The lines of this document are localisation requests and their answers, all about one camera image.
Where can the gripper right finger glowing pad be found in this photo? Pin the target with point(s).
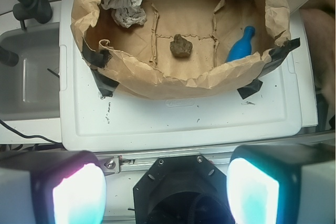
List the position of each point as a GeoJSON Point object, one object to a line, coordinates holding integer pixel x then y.
{"type": "Point", "coordinates": [292, 183]}

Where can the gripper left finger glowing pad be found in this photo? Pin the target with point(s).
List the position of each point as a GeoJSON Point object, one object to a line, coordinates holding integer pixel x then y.
{"type": "Point", "coordinates": [52, 187]}

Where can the crumpled white paper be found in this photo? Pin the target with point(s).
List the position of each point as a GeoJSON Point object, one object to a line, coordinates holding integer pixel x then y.
{"type": "Point", "coordinates": [126, 13]}

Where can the white cooler lid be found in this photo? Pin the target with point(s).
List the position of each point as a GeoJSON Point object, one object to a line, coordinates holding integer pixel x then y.
{"type": "Point", "coordinates": [126, 123]}

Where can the grey sink basin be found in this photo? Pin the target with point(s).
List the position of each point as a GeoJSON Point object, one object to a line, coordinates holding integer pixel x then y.
{"type": "Point", "coordinates": [30, 90]}

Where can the black tape left strip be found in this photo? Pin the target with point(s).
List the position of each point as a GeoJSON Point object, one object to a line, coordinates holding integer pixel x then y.
{"type": "Point", "coordinates": [96, 60]}

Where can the black tape strip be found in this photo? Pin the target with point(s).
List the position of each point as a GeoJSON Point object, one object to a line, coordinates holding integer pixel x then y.
{"type": "Point", "coordinates": [278, 55]}
{"type": "Point", "coordinates": [96, 60]}

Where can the black tape right strip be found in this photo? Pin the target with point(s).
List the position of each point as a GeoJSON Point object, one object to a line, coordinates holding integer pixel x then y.
{"type": "Point", "coordinates": [278, 55]}

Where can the blue plastic bottle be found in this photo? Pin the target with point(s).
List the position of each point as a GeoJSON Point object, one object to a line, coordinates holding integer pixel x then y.
{"type": "Point", "coordinates": [242, 48]}

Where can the brown rock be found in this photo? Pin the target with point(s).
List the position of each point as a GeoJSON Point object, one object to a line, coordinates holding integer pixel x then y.
{"type": "Point", "coordinates": [180, 47]}

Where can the brown paper bag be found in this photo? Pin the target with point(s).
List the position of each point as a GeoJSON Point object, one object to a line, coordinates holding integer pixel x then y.
{"type": "Point", "coordinates": [141, 60]}

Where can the aluminium rail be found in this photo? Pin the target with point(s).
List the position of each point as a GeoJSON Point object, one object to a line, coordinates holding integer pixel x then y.
{"type": "Point", "coordinates": [128, 161]}

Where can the black octagonal mount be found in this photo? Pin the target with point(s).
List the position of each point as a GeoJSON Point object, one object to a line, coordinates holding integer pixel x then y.
{"type": "Point", "coordinates": [182, 191]}

